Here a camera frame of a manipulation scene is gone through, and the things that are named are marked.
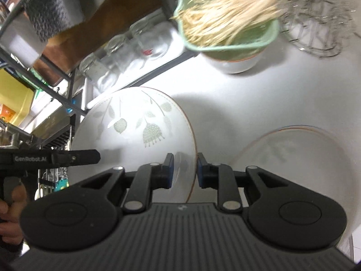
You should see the white drip tray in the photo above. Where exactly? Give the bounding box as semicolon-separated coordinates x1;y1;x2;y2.
81;22;185;110

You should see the floral white plate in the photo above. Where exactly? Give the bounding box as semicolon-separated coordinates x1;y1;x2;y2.
68;87;197;203
230;125;360;233

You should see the left hand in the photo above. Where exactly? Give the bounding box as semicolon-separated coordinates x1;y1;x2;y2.
1;184;28;245

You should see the green strainer basket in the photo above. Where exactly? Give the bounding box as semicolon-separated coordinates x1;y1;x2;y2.
172;0;280;62

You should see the black dish rack frame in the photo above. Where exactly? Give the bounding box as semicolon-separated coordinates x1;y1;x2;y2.
0;0;198;119

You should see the dried noodle bundle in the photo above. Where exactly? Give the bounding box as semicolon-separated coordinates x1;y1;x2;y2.
171;0;286;48

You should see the white bowl under strainer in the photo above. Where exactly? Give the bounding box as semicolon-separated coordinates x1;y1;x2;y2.
201;48;265;74

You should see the wooden cutting board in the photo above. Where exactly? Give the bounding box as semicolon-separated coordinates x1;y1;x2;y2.
43;0;176;73

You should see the yellow detergent bottle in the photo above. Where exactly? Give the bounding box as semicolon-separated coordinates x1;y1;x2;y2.
0;69;34;126

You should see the wire cup rack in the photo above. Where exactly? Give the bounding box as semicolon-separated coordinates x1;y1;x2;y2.
281;0;360;58

